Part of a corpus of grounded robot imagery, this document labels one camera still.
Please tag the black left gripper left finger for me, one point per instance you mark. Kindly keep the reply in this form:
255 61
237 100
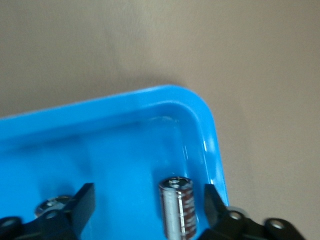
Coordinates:
75 215

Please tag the short brown electrolytic capacitor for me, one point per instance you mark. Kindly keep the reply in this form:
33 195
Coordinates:
177 207

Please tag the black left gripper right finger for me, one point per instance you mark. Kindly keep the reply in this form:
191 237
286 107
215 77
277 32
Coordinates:
225 225

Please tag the blue plastic tray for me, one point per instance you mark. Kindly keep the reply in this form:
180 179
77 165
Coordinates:
112 155

